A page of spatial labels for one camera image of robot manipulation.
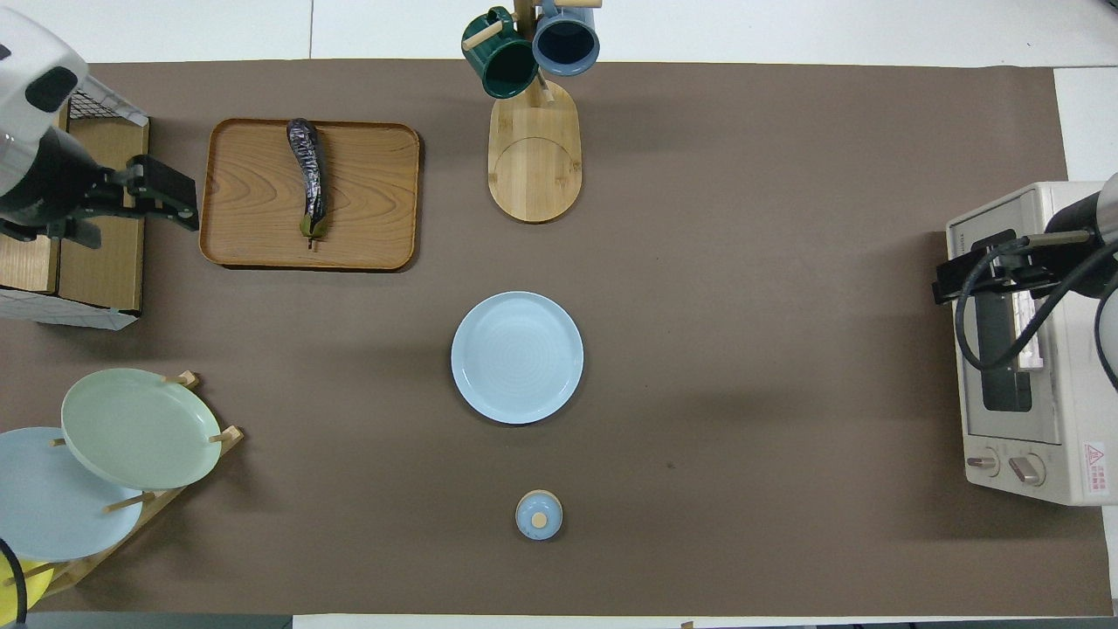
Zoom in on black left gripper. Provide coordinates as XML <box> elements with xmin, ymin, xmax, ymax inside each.
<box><xmin>0</xmin><ymin>129</ymin><xmax>200</xmax><ymax>250</ymax></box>

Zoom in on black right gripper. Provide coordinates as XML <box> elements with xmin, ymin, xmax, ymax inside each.
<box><xmin>933</xmin><ymin>190</ymin><xmax>1106</xmax><ymax>305</ymax></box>

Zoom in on glass oven door with handle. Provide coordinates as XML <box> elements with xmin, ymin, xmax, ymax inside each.
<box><xmin>946</xmin><ymin>192</ymin><xmax>1065</xmax><ymax>442</ymax></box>

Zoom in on dark purple eggplant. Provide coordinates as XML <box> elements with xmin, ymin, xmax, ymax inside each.
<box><xmin>286</xmin><ymin>118</ymin><xmax>330</xmax><ymax>250</ymax></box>

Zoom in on light blue plate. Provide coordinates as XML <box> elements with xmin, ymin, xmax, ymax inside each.
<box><xmin>451</xmin><ymin>291</ymin><xmax>584</xmax><ymax>425</ymax></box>

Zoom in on cream toaster oven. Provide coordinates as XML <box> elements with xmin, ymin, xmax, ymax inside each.
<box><xmin>946</xmin><ymin>181</ymin><xmax>1118</xmax><ymax>508</ymax></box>

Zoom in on wooden shelf box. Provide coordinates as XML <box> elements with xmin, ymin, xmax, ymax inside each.
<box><xmin>0</xmin><ymin>105</ymin><xmax>151</xmax><ymax>314</ymax></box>

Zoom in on wooden serving tray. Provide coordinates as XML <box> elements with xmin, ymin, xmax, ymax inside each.
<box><xmin>199</xmin><ymin>119</ymin><xmax>422</xmax><ymax>272</ymax></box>

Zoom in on pale green plate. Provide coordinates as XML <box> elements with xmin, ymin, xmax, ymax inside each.
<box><xmin>61</xmin><ymin>368</ymin><xmax>223</xmax><ymax>491</ymax></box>

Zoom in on brown table mat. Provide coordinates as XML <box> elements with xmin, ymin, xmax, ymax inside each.
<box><xmin>0</xmin><ymin>59</ymin><xmax>1112</xmax><ymax>617</ymax></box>

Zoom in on wooden plate rack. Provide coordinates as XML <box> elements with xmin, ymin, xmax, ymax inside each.
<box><xmin>0</xmin><ymin>371</ymin><xmax>244</xmax><ymax>599</ymax></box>

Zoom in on blue racked plate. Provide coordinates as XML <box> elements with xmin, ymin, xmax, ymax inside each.
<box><xmin>0</xmin><ymin>427</ymin><xmax>145</xmax><ymax>563</ymax></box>

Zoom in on dark green ceramic mug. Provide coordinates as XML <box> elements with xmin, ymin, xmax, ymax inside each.
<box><xmin>461</xmin><ymin>7</ymin><xmax>540</xmax><ymax>100</ymax></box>

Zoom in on wooden mug tree stand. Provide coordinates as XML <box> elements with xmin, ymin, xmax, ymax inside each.
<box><xmin>463</xmin><ymin>0</ymin><xmax>604</xmax><ymax>225</ymax></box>

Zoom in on yellow plate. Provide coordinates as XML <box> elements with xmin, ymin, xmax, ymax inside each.
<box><xmin>0</xmin><ymin>557</ymin><xmax>55</xmax><ymax>612</ymax></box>

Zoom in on blue ceramic mug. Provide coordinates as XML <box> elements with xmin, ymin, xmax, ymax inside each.
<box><xmin>532</xmin><ymin>2</ymin><xmax>602</xmax><ymax>77</ymax></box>

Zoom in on small blue lid wooden knob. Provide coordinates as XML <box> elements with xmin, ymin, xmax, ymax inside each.
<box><xmin>515</xmin><ymin>490</ymin><xmax>564</xmax><ymax>542</ymax></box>

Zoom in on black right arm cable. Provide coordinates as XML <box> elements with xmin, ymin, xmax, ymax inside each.
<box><xmin>955</xmin><ymin>236</ymin><xmax>1118</xmax><ymax>390</ymax></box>

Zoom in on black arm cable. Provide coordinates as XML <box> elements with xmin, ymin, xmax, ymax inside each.
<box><xmin>0</xmin><ymin>537</ymin><xmax>29</xmax><ymax>626</ymax></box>
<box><xmin>955</xmin><ymin>236</ymin><xmax>1118</xmax><ymax>390</ymax></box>

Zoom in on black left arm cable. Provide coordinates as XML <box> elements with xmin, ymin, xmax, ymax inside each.
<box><xmin>0</xmin><ymin>537</ymin><xmax>29</xmax><ymax>626</ymax></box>

